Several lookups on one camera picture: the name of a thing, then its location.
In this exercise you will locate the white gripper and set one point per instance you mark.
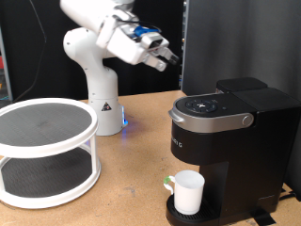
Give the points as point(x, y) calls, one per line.
point(128, 47)

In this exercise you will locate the black Keurig coffee machine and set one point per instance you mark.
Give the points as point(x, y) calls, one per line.
point(250, 150)

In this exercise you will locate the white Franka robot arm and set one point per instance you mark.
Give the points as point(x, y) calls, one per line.
point(100, 88)

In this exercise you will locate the black backdrop curtain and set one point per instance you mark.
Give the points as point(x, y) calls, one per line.
point(156, 78)

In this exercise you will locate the dark grey partition panel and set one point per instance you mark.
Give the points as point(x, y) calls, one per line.
point(235, 31)

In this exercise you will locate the white two-tier turntable shelf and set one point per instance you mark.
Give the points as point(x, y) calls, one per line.
point(47, 147)

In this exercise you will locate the grey metal pole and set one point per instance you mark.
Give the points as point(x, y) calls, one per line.
point(5, 69)

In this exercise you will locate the black tape piece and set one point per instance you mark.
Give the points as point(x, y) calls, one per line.
point(263, 218)

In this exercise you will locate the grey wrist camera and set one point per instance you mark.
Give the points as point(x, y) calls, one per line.
point(155, 40)

